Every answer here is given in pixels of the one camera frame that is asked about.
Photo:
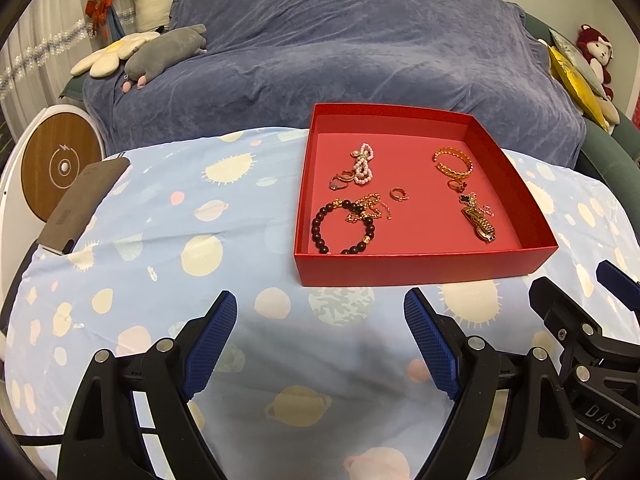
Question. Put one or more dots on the green sofa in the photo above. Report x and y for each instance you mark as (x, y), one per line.
(607, 150)

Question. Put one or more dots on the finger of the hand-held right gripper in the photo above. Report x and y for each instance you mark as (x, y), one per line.
(555, 305)
(612, 275)

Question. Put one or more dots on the blue blanket-covered sofa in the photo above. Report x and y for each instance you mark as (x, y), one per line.
(350, 35)

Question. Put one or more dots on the round white charging table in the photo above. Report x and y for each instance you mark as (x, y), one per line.
(60, 160)

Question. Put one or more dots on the grey plush animal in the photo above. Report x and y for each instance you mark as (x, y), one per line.
(160, 55)

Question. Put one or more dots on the red cardboard box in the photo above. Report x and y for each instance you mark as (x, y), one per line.
(425, 230)

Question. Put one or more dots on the silver tinsel garland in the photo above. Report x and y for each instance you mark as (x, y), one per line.
(50, 42)

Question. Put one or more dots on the gold wristwatch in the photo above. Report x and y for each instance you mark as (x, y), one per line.
(482, 227)

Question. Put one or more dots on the grey-green cushion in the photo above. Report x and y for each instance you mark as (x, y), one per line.
(582, 67)

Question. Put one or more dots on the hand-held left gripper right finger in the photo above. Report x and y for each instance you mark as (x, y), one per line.
(430, 340)

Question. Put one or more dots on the yellow cushion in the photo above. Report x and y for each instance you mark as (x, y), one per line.
(570, 75)

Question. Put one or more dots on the light blue printed tablecloth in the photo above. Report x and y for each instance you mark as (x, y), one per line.
(200, 240)

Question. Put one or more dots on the cream plush toy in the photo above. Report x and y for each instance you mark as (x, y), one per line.
(607, 110)

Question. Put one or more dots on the flower-shaped cushion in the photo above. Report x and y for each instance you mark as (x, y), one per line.
(107, 55)

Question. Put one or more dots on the red bow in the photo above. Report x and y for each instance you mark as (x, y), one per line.
(95, 10)

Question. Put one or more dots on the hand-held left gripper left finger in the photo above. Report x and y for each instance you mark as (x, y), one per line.
(222, 330)

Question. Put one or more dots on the red monkey plush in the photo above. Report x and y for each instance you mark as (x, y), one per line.
(592, 40)

